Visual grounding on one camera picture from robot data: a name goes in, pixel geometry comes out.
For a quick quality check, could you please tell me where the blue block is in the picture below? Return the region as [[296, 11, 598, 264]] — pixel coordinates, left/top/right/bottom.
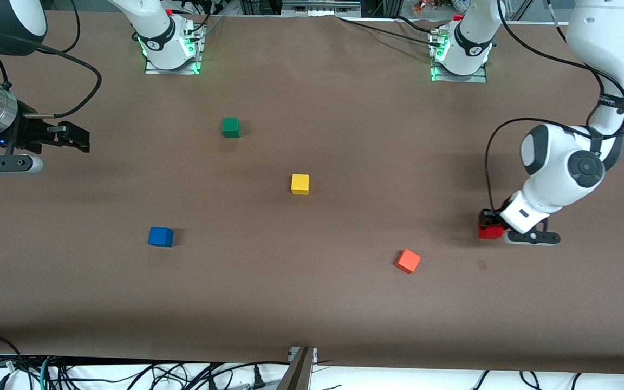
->
[[148, 226, 174, 248]]

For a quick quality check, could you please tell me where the orange block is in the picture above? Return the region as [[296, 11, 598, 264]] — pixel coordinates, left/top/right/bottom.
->
[[395, 249, 421, 274]]

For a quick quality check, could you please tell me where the colourful clutter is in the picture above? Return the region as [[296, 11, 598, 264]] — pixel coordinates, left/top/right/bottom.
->
[[411, 0, 472, 16]]

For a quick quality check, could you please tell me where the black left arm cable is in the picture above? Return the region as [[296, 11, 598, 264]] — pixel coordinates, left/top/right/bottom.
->
[[484, 0, 624, 215]]

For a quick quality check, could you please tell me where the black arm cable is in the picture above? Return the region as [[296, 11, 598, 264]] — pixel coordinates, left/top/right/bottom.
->
[[484, 0, 624, 215], [0, 0, 102, 119]]

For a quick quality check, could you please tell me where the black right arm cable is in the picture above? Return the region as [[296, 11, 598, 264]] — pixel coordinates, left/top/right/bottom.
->
[[0, 0, 102, 119]]

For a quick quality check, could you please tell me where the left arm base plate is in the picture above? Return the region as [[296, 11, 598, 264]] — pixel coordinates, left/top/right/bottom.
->
[[429, 28, 489, 83]]

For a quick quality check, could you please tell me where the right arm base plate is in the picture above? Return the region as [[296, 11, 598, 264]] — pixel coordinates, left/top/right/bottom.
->
[[144, 22, 205, 75]]

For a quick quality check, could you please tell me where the black cable across table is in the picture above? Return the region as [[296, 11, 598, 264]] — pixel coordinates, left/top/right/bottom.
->
[[336, 15, 445, 47]]

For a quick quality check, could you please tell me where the metal bracket post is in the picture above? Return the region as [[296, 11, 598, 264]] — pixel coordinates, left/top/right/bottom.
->
[[277, 347, 319, 390]]

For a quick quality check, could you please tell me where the aluminium rail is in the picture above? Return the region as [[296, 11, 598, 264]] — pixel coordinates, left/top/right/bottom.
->
[[281, 0, 362, 16]]

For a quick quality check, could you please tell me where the black cable with plug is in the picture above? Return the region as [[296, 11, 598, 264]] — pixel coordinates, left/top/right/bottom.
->
[[182, 362, 291, 390]]

